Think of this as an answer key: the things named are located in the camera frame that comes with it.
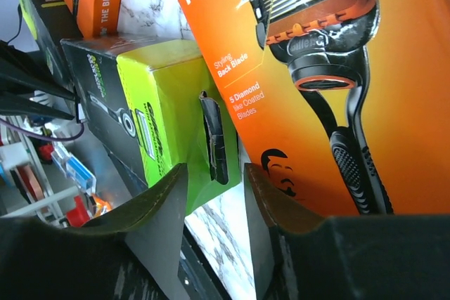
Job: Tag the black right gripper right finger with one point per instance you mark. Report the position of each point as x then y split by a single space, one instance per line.
297 254

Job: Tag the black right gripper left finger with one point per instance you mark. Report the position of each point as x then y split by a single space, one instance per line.
131 252

